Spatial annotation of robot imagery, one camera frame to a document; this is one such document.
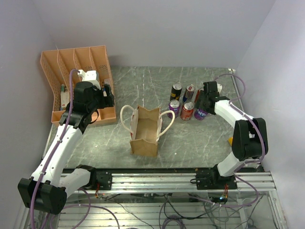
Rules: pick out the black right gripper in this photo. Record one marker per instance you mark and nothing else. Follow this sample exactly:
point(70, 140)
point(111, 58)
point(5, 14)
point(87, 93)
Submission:
point(199, 104)

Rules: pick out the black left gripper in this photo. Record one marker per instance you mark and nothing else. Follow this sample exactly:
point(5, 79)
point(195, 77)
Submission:
point(106, 101)

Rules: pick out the red can front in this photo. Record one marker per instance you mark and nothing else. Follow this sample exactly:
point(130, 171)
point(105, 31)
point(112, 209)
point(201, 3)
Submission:
point(200, 114)

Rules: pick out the red tab soda can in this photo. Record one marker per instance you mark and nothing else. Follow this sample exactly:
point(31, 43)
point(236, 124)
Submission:
point(188, 94)

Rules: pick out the red can silver top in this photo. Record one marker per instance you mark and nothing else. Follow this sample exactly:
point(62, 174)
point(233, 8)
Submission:
point(187, 111)

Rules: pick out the black soda can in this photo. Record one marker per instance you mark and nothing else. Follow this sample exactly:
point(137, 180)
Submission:
point(176, 91)

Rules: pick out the purple Fanta can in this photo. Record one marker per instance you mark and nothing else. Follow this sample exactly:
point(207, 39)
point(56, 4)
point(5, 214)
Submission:
point(174, 105)

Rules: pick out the watermelon print canvas bag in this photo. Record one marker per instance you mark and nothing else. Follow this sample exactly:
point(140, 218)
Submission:
point(145, 129)

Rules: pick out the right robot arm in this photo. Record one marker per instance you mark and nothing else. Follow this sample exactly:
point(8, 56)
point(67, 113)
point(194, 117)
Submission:
point(249, 144)

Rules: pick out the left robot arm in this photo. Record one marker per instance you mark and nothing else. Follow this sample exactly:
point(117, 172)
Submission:
point(46, 190)

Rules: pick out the white medicine box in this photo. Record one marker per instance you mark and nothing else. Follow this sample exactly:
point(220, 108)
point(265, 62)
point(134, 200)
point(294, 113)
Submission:
point(65, 99)

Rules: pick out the orange plastic file organizer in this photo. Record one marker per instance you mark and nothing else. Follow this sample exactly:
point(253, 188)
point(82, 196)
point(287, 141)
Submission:
point(57, 65)

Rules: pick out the small yellow block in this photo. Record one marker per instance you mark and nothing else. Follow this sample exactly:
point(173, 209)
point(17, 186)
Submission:
point(230, 140)

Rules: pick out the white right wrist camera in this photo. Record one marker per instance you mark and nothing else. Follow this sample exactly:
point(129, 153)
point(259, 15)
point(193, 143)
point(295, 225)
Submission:
point(219, 87)

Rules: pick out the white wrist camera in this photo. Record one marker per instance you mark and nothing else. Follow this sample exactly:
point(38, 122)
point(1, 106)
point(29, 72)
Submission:
point(90, 76)
point(219, 87)

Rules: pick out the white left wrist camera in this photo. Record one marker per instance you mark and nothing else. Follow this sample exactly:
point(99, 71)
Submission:
point(90, 76)

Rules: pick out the aluminium mounting rail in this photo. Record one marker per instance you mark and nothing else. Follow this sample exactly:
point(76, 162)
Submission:
point(181, 182)

